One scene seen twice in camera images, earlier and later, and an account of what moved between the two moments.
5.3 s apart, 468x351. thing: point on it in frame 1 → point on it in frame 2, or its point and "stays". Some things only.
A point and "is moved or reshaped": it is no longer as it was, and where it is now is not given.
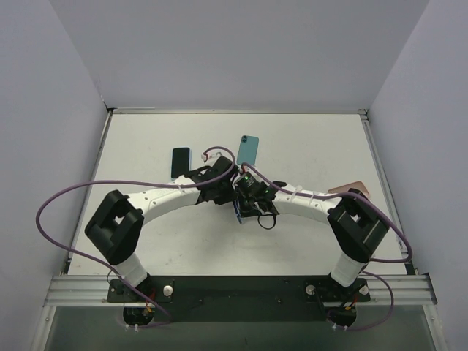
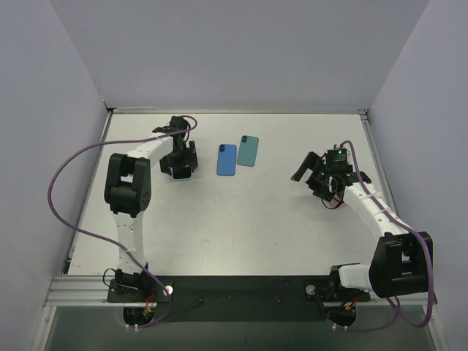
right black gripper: x=243 y=210 → x=316 y=175
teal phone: x=247 y=151 stays
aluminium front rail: x=384 y=290 stays
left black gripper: x=227 y=170 → x=179 y=161
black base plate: x=240 y=298 stays
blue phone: x=238 y=210 is moved or reshaped
